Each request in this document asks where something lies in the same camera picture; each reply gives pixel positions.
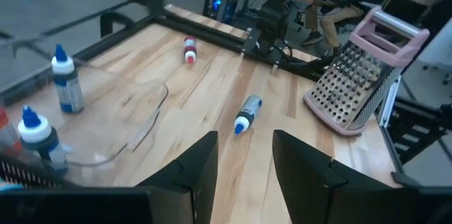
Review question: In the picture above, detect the black table handle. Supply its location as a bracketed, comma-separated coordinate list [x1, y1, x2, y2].
[100, 11, 137, 38]

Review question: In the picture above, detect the person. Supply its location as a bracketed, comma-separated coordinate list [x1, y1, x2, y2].
[301, 0, 389, 59]

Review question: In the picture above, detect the black slotted plastic basket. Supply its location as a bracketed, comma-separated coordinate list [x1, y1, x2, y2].
[0, 160, 64, 191]

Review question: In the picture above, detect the pink metal box grater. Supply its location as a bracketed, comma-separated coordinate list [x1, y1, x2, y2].
[302, 6, 431, 137]

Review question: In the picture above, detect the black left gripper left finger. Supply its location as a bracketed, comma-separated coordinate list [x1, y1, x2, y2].
[0, 131, 219, 224]

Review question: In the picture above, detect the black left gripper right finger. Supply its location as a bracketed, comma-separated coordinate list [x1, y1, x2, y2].
[272, 129, 452, 224]

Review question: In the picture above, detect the clear plastic organizer tray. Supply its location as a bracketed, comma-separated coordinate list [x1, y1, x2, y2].
[0, 36, 170, 186]

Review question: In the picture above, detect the red cap glue bottle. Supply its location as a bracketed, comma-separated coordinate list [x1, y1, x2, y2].
[0, 105, 22, 154]
[183, 35, 198, 65]

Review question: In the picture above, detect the blue cap glue bottle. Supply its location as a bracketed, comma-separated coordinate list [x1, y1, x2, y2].
[233, 94, 263, 136]
[17, 105, 70, 175]
[51, 43, 85, 114]

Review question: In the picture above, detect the black metal table frame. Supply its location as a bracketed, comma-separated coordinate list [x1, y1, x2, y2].
[0, 13, 336, 107]

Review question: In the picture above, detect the black computer tower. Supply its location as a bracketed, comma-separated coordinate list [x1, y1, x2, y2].
[203, 0, 255, 23]

